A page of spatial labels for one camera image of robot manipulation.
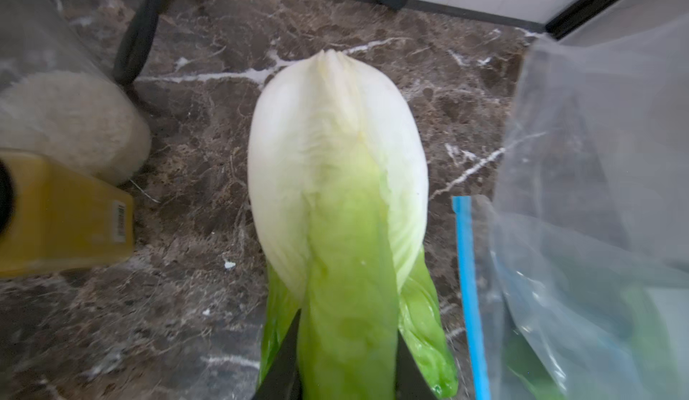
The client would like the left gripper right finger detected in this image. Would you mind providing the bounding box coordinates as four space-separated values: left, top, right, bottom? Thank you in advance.
396 332 437 400

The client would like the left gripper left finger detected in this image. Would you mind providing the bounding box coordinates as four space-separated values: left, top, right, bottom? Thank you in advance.
252 310 303 400

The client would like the clear zipper bag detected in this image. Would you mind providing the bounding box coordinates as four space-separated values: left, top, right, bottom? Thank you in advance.
452 16 688 399

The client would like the chinese cabbage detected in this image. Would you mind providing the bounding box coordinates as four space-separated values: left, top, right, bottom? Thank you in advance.
248 50 459 399

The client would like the yellow spice bottle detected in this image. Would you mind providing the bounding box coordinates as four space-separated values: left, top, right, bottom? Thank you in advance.
1 149 135 278

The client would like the clear glass jar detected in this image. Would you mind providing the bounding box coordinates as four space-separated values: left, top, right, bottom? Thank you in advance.
1 0 152 186

